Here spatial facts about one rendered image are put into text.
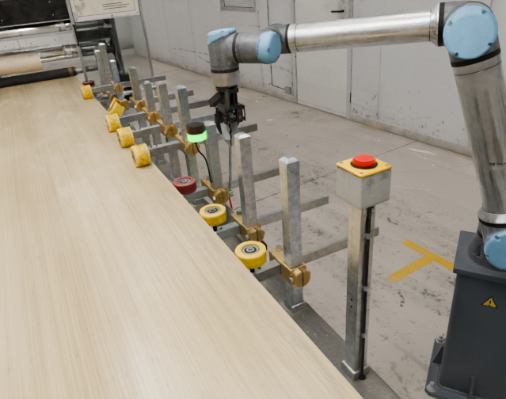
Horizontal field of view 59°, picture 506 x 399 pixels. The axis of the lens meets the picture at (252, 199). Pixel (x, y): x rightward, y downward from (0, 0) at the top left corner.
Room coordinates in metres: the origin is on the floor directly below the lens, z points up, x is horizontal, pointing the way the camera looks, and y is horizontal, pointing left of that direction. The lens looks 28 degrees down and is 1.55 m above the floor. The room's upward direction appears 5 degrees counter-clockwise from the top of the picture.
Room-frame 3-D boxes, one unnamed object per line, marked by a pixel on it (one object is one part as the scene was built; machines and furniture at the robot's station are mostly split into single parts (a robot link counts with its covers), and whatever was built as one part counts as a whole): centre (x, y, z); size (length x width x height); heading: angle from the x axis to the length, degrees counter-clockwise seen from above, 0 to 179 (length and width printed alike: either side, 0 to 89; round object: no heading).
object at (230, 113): (1.45, 0.05, 1.15); 0.09 x 0.08 x 0.12; 25
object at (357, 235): (0.73, -0.20, 0.93); 0.05 x 0.05 x 0.45; 25
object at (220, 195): (1.44, 0.13, 0.85); 0.13 x 0.06 x 0.05; 25
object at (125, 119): (2.16, 0.40, 0.95); 0.50 x 0.04 x 0.04; 115
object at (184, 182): (1.41, 0.23, 0.85); 0.08 x 0.08 x 0.11
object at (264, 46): (1.42, -0.06, 1.33); 0.12 x 0.12 x 0.09; 65
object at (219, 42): (1.45, 0.05, 1.32); 0.10 x 0.09 x 0.12; 65
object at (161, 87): (1.87, 0.33, 0.91); 0.03 x 0.03 x 0.48; 25
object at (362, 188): (0.73, -0.20, 1.18); 0.07 x 0.07 x 0.08; 25
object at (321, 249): (1.04, -0.16, 0.82); 0.43 x 0.03 x 0.04; 115
